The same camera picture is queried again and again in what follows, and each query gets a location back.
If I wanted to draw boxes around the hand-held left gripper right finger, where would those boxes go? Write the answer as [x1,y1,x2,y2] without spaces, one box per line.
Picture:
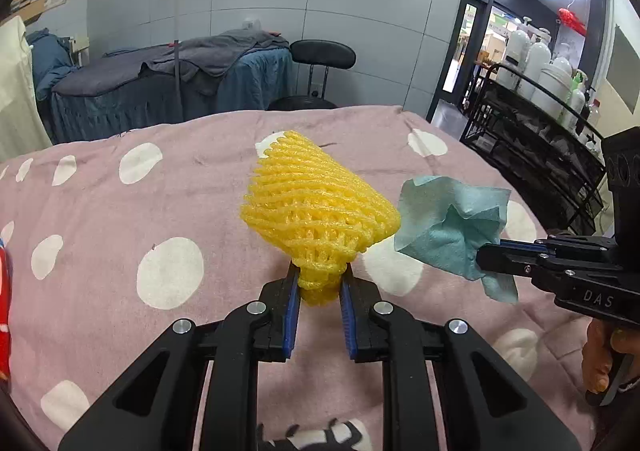
[339,271,598,451]

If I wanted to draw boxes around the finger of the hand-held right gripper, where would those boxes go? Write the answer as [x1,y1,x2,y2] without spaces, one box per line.
[500,236,620,258]
[476,244,569,293]

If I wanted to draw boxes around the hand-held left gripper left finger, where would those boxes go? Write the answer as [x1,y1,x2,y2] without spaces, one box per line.
[57,263,303,451]

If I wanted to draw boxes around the teal tissue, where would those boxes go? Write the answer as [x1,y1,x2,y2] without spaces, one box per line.
[394,175,519,304]

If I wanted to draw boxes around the yellow foam fruit net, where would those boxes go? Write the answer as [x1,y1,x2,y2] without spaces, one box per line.
[240,130,402,307]

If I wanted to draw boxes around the person's right hand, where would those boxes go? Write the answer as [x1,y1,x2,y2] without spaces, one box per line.
[581,318,640,395]

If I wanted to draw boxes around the black white printed cloth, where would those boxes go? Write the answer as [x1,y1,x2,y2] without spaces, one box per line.
[256,418,369,451]

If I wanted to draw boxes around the row of white bottles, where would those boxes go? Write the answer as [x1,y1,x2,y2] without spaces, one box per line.
[495,21,602,132]

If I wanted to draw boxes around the pink polka-dot blanket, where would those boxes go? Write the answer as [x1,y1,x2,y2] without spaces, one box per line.
[0,106,601,451]

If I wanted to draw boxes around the red hanging ornament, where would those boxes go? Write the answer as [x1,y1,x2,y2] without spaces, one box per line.
[557,7,589,37]

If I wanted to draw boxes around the blue massage bed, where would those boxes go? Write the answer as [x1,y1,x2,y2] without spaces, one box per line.
[49,28,297,145]

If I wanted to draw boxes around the black stool chair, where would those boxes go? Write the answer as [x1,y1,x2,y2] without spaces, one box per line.
[269,39,357,112]

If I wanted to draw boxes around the grey blanket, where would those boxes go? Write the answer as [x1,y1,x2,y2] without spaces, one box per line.
[52,29,292,98]

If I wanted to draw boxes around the person's red patterned jacket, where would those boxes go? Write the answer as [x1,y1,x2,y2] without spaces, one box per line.
[0,237,14,383]

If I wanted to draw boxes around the small side table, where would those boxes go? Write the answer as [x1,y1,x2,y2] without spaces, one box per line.
[70,33,92,68]

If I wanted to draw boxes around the cream cloth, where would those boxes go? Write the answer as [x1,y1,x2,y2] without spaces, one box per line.
[0,16,54,162]

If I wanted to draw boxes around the blue bedding pile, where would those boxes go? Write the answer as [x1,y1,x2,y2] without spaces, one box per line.
[26,28,77,102]

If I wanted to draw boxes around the black wire rack cart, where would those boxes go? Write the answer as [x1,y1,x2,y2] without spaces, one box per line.
[460,63,609,238]

